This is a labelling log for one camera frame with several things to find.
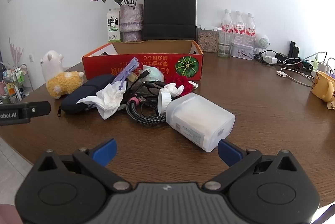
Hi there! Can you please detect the purple knitted cloth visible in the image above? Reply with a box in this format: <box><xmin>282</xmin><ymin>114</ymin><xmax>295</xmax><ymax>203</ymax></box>
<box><xmin>112</xmin><ymin>57</ymin><xmax>140</xmax><ymax>91</ymax></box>

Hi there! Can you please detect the clear red label water bottle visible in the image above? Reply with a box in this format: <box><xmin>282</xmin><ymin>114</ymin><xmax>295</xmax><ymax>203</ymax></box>
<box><xmin>245</xmin><ymin>13</ymin><xmax>256</xmax><ymax>46</ymax></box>
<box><xmin>233</xmin><ymin>11</ymin><xmax>246</xmax><ymax>45</ymax></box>
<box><xmin>221</xmin><ymin>9</ymin><xmax>234</xmax><ymax>46</ymax></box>

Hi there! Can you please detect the white green milk carton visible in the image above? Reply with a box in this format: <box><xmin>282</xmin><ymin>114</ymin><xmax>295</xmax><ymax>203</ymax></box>
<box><xmin>106</xmin><ymin>8</ymin><xmax>122</xmax><ymax>43</ymax></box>

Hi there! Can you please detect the white wall plug charger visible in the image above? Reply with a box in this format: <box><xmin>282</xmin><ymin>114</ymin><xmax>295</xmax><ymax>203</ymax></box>
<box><xmin>318</xmin><ymin>62</ymin><xmax>331</xmax><ymax>74</ymax></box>

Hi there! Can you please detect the black power strip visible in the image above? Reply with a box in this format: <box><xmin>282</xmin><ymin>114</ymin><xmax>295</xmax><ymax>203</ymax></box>
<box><xmin>290</xmin><ymin>59</ymin><xmax>314</xmax><ymax>71</ymax></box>

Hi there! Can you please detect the purple textured vase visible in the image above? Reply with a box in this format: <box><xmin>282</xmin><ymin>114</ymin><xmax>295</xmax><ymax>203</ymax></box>
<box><xmin>119</xmin><ymin>3</ymin><xmax>144</xmax><ymax>42</ymax></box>

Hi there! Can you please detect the clear container of seeds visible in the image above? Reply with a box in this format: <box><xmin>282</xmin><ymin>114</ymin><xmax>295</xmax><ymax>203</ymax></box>
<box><xmin>196</xmin><ymin>25</ymin><xmax>221</xmax><ymax>53</ymax></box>

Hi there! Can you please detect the dark blue zipper pouch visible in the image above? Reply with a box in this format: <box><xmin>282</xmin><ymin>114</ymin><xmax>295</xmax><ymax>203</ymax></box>
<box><xmin>58</xmin><ymin>74</ymin><xmax>123</xmax><ymax>118</ymax></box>

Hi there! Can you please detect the red cardboard box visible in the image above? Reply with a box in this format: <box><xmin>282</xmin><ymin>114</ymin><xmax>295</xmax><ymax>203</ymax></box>
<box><xmin>82</xmin><ymin>40</ymin><xmax>204</xmax><ymax>81</ymax></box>

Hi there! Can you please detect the black paper bag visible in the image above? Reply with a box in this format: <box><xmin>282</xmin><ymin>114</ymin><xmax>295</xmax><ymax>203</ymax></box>
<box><xmin>142</xmin><ymin>0</ymin><xmax>197</xmax><ymax>41</ymax></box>

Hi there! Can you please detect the black white braided cable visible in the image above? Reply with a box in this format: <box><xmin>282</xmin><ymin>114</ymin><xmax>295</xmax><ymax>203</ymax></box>
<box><xmin>126</xmin><ymin>94</ymin><xmax>168</xmax><ymax>127</ymax></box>

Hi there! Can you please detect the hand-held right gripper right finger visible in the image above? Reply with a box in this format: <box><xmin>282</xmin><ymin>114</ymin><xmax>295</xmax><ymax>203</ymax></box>
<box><xmin>203</xmin><ymin>139</ymin><xmax>299</xmax><ymax>192</ymax></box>

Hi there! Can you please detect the red artificial rose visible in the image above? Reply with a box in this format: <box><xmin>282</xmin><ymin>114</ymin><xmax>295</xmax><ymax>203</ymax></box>
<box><xmin>167</xmin><ymin>76</ymin><xmax>195</xmax><ymax>96</ymax></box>

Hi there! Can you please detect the yellow ceramic mug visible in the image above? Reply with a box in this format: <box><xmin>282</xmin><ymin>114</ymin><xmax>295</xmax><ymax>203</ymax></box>
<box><xmin>311</xmin><ymin>70</ymin><xmax>335</xmax><ymax>102</ymax></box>

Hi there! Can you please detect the wire rack with small bottles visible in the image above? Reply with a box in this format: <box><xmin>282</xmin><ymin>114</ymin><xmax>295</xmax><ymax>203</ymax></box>
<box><xmin>0</xmin><ymin>64</ymin><xmax>34</xmax><ymax>104</ymax></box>

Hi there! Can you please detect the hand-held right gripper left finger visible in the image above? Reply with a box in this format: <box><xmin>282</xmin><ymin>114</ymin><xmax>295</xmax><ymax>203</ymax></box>
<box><xmin>34</xmin><ymin>139</ymin><xmax>133</xmax><ymax>192</ymax></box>

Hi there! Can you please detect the translucent white plastic box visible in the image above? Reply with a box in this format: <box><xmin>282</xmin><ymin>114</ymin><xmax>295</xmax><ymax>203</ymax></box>
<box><xmin>165</xmin><ymin>92</ymin><xmax>236</xmax><ymax>153</ymax></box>

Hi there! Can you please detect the white printed tin box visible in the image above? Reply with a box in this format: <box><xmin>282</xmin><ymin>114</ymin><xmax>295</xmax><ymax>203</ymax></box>
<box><xmin>231</xmin><ymin>43</ymin><xmax>254</xmax><ymax>60</ymax></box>

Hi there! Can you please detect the white round speaker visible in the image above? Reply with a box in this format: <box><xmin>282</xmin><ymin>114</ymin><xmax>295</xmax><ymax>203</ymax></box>
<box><xmin>254</xmin><ymin>34</ymin><xmax>270</xmax><ymax>55</ymax></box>

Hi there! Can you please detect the ridged white bottle cap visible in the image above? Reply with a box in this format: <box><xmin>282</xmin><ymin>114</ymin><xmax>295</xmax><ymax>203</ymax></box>
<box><xmin>157</xmin><ymin>89</ymin><xmax>173</xmax><ymax>116</ymax></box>

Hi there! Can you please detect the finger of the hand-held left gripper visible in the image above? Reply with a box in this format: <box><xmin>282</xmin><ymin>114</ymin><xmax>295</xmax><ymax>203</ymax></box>
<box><xmin>26</xmin><ymin>101</ymin><xmax>51</xmax><ymax>117</ymax></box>

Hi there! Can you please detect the black upright device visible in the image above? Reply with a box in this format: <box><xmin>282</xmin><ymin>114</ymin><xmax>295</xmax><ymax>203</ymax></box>
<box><xmin>288</xmin><ymin>41</ymin><xmax>300</xmax><ymax>58</ymax></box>

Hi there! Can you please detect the pale green plastic bag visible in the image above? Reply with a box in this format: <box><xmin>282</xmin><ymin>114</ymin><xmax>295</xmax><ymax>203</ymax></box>
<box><xmin>143</xmin><ymin>65</ymin><xmax>165</xmax><ymax>82</ymax></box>

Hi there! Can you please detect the clear glass cup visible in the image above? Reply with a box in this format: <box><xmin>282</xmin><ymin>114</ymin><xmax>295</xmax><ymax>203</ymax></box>
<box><xmin>217</xmin><ymin>30</ymin><xmax>233</xmax><ymax>58</ymax></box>

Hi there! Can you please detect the large white tissue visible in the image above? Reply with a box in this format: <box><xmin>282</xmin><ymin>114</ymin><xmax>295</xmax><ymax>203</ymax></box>
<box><xmin>76</xmin><ymin>83</ymin><xmax>127</xmax><ymax>120</ymax></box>

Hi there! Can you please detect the white yellow alpaca plush toy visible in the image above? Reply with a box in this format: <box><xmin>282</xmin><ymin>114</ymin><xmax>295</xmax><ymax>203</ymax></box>
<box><xmin>40</xmin><ymin>50</ymin><xmax>85</xmax><ymax>99</ymax></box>

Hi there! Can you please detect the white cable with round puck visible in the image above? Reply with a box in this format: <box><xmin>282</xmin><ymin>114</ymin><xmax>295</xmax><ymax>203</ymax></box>
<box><xmin>277</xmin><ymin>67</ymin><xmax>314</xmax><ymax>87</ymax></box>

